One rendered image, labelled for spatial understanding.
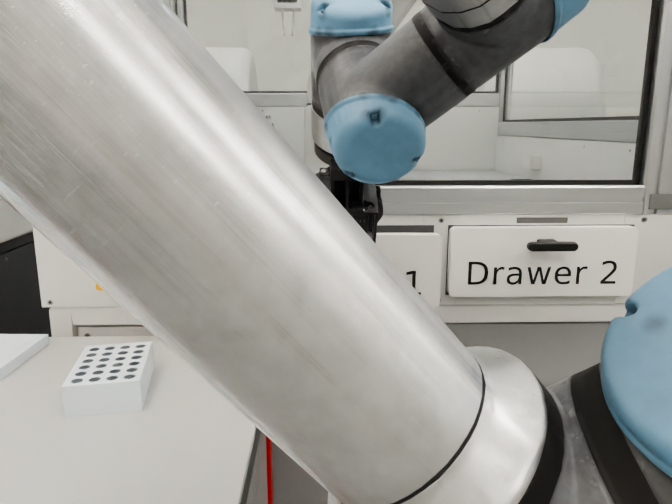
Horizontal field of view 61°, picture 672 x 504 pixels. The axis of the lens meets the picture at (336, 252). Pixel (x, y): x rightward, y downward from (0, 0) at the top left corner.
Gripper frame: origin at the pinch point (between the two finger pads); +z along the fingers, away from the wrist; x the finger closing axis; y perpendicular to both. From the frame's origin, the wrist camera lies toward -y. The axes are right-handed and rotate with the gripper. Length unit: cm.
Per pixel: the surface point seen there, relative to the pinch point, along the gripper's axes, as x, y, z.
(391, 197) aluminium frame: 7.9, -12.3, 1.4
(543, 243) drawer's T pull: 29.9, -4.6, 3.6
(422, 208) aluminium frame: 12.7, -11.4, 2.8
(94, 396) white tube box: -28.3, 20.9, 1.6
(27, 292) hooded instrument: -83, -46, 66
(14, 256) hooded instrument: -83, -48, 54
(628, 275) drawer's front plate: 45.1, -4.2, 10.5
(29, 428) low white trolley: -34.4, 24.5, 2.0
